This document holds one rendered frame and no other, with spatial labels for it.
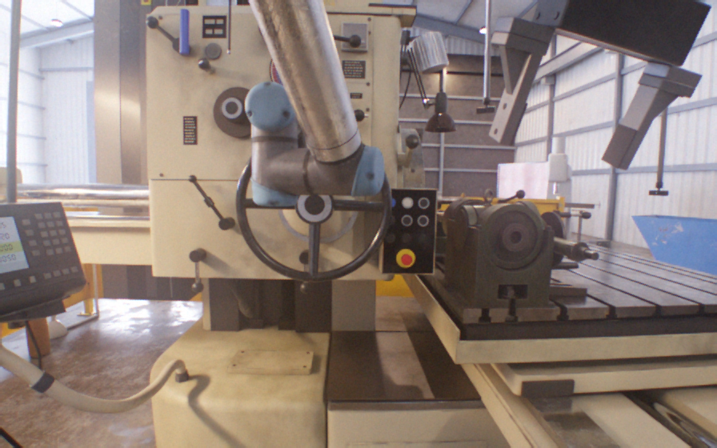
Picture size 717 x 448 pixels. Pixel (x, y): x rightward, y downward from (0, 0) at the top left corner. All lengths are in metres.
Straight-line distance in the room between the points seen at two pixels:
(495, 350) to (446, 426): 0.43
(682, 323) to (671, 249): 5.55
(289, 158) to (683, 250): 6.71
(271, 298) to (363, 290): 0.49
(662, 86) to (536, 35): 0.14
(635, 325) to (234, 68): 1.45
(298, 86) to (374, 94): 0.70
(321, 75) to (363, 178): 0.16
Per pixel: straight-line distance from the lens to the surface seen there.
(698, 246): 6.96
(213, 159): 1.17
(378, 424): 1.41
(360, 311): 1.87
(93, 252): 1.72
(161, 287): 2.05
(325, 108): 0.46
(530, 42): 0.35
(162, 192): 1.23
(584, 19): 0.36
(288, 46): 0.43
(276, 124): 0.57
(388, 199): 0.86
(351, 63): 1.15
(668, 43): 0.41
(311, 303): 1.85
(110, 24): 2.23
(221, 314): 1.96
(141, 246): 1.61
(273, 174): 0.58
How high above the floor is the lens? 1.34
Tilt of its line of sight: 6 degrees down
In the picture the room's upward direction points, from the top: 1 degrees clockwise
